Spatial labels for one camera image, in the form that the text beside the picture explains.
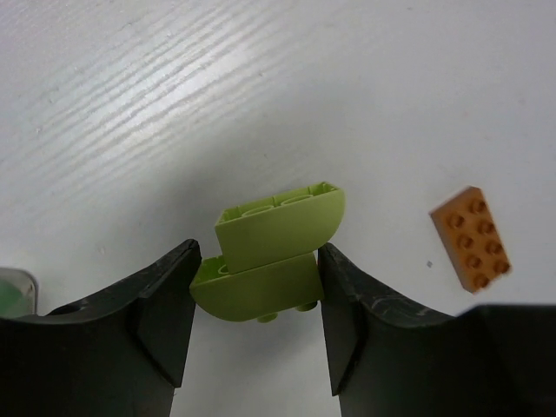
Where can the light yellow-green curved lego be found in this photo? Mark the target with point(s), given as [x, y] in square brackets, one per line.
[267, 261]

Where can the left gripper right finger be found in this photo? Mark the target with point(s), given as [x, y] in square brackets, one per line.
[391, 356]

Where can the orange 2x4 lego plate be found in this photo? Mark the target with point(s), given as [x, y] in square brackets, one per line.
[466, 228]

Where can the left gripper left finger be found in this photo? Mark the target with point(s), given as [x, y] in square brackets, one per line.
[118, 352]

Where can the clear compartment organizer tray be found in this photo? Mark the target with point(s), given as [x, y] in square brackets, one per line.
[18, 293]

